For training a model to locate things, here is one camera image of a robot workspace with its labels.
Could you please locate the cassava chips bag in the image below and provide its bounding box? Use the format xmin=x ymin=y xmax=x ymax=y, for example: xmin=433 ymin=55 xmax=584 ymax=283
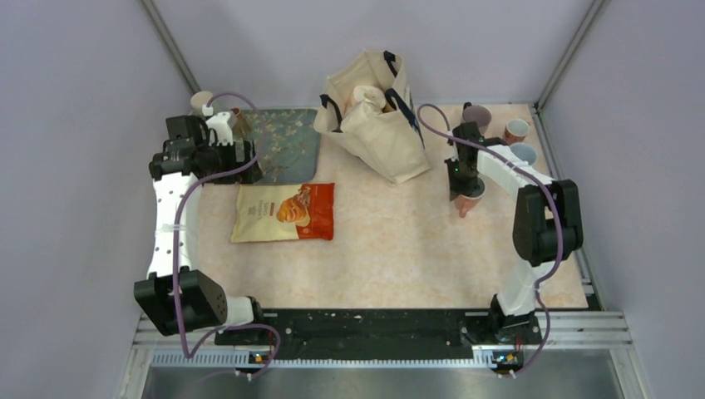
xmin=230 ymin=183 xmax=335 ymax=244

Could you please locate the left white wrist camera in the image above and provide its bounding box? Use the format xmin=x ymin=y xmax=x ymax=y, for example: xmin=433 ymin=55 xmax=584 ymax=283
xmin=201 ymin=105 xmax=235 ymax=146

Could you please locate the salmon pink mug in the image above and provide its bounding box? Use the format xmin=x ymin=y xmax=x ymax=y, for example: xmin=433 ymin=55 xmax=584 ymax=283
xmin=502 ymin=118 xmax=530 ymax=145

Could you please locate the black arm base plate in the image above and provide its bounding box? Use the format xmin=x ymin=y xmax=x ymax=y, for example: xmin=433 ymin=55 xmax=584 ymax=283
xmin=213 ymin=308 xmax=538 ymax=362

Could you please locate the clear grey tumbler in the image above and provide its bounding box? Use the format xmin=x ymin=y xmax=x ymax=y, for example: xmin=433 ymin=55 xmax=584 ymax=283
xmin=510 ymin=142 xmax=538 ymax=166

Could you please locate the brown cup on tray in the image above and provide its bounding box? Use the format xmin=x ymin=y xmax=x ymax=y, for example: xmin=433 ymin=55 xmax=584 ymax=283
xmin=231 ymin=107 xmax=252 ymax=140

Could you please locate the floral blue serving tray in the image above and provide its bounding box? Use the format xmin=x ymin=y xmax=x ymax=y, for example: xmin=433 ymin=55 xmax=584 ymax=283
xmin=242 ymin=108 xmax=321 ymax=185

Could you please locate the aluminium frame rail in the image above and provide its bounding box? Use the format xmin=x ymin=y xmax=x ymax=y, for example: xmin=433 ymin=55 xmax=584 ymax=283
xmin=131 ymin=311 xmax=634 ymax=370

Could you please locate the lilac mug black handle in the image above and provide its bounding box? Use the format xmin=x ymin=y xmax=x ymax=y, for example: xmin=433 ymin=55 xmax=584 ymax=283
xmin=461 ymin=102 xmax=492 ymax=135

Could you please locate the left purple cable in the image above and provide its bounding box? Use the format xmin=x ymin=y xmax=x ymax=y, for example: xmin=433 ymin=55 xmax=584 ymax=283
xmin=170 ymin=91 xmax=282 ymax=381

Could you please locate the beige canvas tote bag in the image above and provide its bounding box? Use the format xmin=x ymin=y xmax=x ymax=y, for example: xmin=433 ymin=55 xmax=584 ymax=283
xmin=313 ymin=51 xmax=431 ymax=184

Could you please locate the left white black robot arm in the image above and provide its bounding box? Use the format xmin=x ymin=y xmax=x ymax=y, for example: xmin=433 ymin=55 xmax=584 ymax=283
xmin=133 ymin=111 xmax=267 ymax=344

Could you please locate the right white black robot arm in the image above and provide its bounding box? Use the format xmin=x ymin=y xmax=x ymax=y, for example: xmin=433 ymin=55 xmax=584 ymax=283
xmin=445 ymin=122 xmax=584 ymax=342

